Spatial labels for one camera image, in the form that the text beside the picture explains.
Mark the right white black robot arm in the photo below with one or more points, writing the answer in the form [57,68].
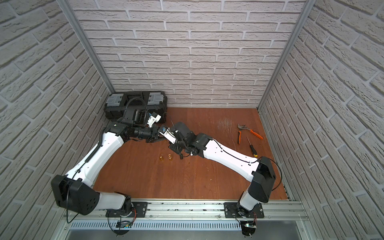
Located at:
[258,171]

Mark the black orange screwdriver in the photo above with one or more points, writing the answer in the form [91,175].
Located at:
[253,150]

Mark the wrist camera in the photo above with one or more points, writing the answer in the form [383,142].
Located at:
[153,118]
[166,132]

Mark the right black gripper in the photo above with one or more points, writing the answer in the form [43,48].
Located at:
[173,147]

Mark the orange handled pliers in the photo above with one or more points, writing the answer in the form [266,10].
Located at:
[244,127]

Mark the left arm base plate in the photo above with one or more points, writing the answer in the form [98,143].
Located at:
[132,209]

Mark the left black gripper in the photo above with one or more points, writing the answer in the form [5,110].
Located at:
[153,133]

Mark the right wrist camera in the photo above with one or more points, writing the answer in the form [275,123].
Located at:
[166,132]

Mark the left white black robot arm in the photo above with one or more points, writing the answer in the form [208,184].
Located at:
[73,191]

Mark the aluminium rail frame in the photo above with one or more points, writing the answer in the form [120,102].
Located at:
[175,219]

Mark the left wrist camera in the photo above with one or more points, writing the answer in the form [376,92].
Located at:
[153,118]

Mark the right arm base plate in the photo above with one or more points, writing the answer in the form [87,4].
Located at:
[234,210]

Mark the black plastic toolbox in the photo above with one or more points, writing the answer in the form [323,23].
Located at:
[132,108]

